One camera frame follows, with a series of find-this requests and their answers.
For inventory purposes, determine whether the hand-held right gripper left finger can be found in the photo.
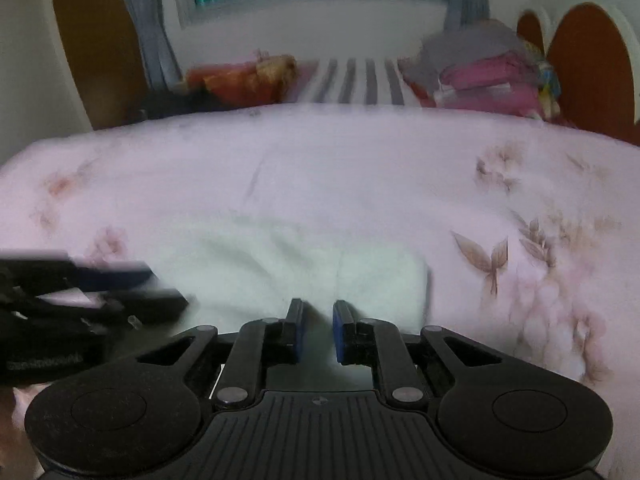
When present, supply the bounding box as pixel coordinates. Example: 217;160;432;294
135;299;306;408

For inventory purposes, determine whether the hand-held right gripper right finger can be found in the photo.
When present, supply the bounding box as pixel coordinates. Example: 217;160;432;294
332;300;503;405

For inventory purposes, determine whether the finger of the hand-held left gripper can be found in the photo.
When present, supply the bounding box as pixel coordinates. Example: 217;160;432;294
67;257;157;292
87;288;191;330

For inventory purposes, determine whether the white garment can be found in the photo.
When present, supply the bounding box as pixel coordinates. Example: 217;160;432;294
162;224;432;341

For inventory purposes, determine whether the stack of folded clothes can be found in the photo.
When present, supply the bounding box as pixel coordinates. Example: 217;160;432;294
399;19;563;122

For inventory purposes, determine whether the pink floral bedsheet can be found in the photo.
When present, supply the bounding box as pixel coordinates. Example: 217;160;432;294
0;102;640;480

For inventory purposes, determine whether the brown wooden wardrobe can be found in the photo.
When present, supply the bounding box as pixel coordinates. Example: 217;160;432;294
47;0;152;132

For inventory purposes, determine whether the red orange printed blanket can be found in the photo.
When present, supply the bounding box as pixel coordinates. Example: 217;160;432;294
184;51;299;107

